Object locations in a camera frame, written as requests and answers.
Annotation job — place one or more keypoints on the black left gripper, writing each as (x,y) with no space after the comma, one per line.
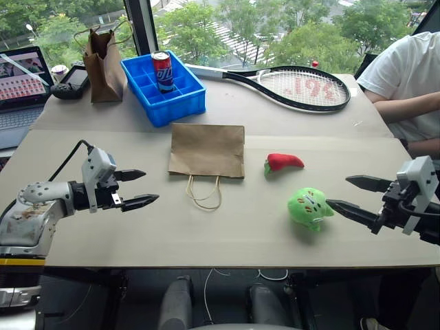
(106,197)

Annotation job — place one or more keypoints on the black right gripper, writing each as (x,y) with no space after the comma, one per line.
(395,206)

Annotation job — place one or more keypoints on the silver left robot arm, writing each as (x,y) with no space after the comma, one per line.
(32,213)

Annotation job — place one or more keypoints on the person's bare forearm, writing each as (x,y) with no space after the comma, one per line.
(409,106)
(424,148)

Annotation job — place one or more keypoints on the flat brown paper bag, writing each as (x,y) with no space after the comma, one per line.
(206,151)

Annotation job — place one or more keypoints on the tall open brown paper bag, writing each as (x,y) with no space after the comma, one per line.
(103,75)

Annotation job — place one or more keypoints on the green plush toy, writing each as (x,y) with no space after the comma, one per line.
(306,206)

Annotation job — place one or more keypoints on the red chili pepper plush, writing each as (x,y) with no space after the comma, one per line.
(285,161)

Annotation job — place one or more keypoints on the blue plastic compartment crate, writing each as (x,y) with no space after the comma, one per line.
(178,103)

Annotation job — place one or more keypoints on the red blue cola can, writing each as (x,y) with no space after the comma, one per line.
(163,72)

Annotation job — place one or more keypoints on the grey rounded robot leg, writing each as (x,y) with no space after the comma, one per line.
(266,304)
(175,302)

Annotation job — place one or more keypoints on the black handheld game console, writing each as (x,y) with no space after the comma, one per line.
(74,82)

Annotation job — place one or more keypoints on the black white tennis racket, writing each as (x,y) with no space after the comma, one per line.
(309,86)

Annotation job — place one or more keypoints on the white shoe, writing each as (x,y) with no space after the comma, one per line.
(373,324)

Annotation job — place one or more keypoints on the white cup with purple print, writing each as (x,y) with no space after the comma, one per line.
(59,73)

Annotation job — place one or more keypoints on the person in white t-shirt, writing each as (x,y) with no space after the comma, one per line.
(409,65)

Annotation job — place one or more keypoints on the black block with yellow stripe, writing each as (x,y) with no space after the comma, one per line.
(20,271)

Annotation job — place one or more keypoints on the grey open laptop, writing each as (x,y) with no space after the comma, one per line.
(20,89)

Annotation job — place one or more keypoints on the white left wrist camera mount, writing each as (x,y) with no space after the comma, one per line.
(98,163)

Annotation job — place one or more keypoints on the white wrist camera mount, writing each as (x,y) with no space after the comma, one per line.
(417,175)
(98,163)

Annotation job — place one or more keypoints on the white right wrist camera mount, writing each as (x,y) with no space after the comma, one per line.
(417,175)

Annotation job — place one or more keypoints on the black window frame pillar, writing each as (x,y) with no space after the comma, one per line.
(141,27)

